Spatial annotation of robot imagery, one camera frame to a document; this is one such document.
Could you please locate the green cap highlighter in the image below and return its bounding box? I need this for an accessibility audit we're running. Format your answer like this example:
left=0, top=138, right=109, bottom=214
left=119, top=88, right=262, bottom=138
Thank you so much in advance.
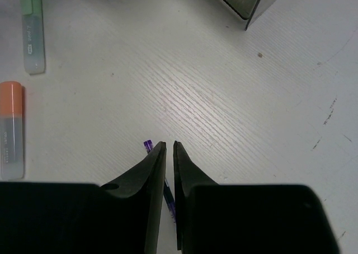
left=20, top=0, right=45, bottom=75

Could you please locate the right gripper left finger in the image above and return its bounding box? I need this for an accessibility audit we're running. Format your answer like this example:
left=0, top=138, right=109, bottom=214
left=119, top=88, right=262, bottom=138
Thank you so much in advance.
left=1, top=142, right=166, bottom=253

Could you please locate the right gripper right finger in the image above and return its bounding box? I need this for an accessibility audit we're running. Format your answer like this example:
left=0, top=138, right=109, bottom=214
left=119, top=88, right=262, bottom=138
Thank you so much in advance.
left=173, top=142, right=340, bottom=253

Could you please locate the purple gel pen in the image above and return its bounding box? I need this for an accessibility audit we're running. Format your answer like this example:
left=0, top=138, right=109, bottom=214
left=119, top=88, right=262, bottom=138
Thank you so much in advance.
left=143, top=140, right=176, bottom=223

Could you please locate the orange cap highlighter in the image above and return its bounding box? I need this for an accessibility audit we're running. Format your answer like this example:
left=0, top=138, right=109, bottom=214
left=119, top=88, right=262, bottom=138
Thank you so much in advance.
left=1, top=81, right=25, bottom=180

